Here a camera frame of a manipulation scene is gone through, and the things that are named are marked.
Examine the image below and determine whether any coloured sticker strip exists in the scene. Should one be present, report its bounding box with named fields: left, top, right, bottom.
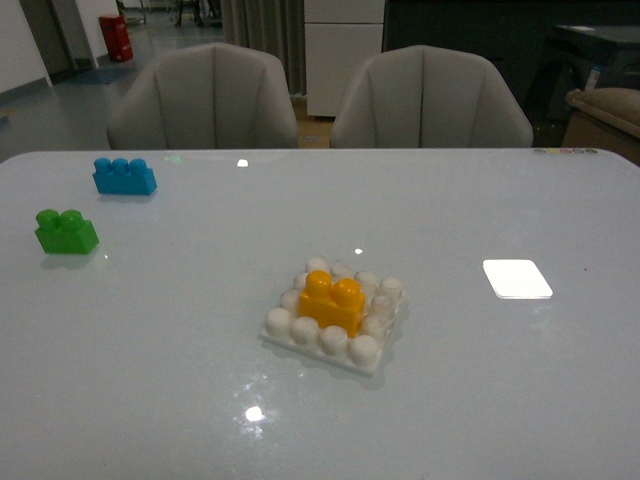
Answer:
left=533, top=147, right=599, bottom=155

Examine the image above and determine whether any grey curtain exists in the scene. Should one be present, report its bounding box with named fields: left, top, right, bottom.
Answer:
left=221, top=0, right=307, bottom=96

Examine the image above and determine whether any right grey armchair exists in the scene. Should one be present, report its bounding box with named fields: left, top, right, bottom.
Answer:
left=330, top=45, right=533, bottom=149

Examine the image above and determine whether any blue toy building block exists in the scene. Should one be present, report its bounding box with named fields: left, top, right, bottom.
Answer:
left=93, top=158, right=157, bottom=196

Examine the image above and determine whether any beige sofa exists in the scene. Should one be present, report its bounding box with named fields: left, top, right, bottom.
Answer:
left=562, top=88, right=640, bottom=166

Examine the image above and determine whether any left grey armchair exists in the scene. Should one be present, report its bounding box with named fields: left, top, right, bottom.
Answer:
left=106, top=42, right=298, bottom=150

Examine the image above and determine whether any yellow toy building block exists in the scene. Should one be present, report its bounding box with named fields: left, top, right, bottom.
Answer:
left=298, top=270, right=366, bottom=338

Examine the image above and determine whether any green toy building block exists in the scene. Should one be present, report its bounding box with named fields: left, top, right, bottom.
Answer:
left=35, top=209, right=99, bottom=255

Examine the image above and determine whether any white drawer cabinet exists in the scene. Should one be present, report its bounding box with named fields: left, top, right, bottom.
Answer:
left=304, top=0, right=385, bottom=117

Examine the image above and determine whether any grey armchair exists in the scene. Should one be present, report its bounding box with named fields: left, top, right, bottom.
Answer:
left=106, top=42, right=298, bottom=150
left=330, top=45, right=533, bottom=149

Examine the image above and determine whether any white studded base plate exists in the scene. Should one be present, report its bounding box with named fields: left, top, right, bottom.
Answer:
left=261, top=257, right=405, bottom=376

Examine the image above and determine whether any black side table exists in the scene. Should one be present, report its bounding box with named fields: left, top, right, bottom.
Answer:
left=524, top=25, right=639, bottom=123

